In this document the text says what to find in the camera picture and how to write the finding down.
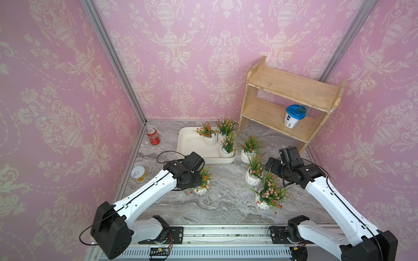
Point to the blue lidded white cup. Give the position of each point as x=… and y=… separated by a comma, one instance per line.
x=294, y=113

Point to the pink flower pot mid-right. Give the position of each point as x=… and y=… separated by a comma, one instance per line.
x=254, y=173

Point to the aluminium mounting rail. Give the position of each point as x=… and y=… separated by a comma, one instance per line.
x=226, y=243

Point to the orange flower pot front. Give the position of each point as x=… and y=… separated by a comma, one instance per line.
x=204, y=184

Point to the orange flower pot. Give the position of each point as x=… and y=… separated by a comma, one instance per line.
x=251, y=147
x=204, y=184

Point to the white plastic storage box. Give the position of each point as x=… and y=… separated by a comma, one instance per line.
x=190, y=141

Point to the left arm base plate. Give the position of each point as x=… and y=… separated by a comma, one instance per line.
x=174, y=235

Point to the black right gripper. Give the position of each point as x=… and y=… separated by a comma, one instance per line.
x=276, y=163

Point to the large pink flower pot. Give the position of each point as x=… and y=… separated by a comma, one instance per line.
x=272, y=194

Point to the red flower pot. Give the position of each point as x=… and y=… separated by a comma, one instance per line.
x=208, y=133

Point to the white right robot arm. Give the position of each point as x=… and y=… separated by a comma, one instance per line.
x=361, y=239

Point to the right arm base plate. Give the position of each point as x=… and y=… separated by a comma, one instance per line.
x=278, y=235

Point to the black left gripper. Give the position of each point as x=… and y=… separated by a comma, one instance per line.
x=196, y=184

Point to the white yellow can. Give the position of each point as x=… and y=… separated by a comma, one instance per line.
x=138, y=173

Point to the wooden two-tier shelf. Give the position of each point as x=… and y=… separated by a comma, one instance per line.
x=294, y=89

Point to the red cola can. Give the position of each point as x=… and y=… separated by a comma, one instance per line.
x=153, y=136

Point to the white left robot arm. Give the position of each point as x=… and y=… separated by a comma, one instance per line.
x=115, y=226

